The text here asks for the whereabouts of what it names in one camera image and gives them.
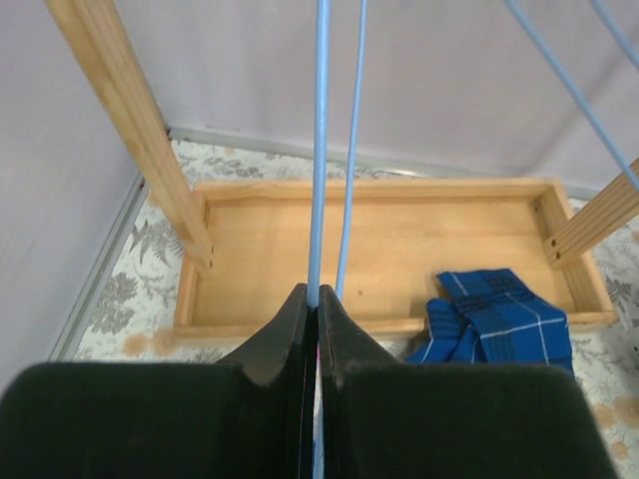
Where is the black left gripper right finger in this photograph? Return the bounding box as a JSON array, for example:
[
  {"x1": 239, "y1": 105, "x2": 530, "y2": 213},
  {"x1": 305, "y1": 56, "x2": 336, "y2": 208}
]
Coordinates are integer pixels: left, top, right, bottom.
[{"x1": 317, "y1": 285, "x2": 617, "y2": 478}]

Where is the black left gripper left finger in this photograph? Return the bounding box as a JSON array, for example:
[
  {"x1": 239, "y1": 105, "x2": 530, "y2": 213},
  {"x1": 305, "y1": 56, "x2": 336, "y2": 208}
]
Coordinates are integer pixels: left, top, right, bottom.
[{"x1": 1, "y1": 284, "x2": 308, "y2": 478}]

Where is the blue plaid shirt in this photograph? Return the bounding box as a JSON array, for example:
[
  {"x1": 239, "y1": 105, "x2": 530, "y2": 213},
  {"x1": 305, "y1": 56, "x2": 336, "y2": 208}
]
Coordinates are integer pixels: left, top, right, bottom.
[{"x1": 406, "y1": 268, "x2": 573, "y2": 373}]

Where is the red shirt wire hanger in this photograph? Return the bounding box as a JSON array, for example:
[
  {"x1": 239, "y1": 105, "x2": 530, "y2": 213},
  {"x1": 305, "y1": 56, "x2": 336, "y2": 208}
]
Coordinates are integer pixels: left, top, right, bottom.
[{"x1": 504, "y1": 1, "x2": 638, "y2": 191}]

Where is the blue shirt wire hanger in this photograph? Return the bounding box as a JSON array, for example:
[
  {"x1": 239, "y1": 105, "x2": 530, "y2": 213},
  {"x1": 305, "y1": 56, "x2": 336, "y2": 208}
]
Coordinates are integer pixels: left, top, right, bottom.
[{"x1": 304, "y1": 0, "x2": 369, "y2": 479}]

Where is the wooden clothes rack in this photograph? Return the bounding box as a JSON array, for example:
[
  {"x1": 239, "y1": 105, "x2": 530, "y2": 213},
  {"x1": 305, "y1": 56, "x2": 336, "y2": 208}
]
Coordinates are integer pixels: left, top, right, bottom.
[{"x1": 48, "y1": 1, "x2": 638, "y2": 341}]

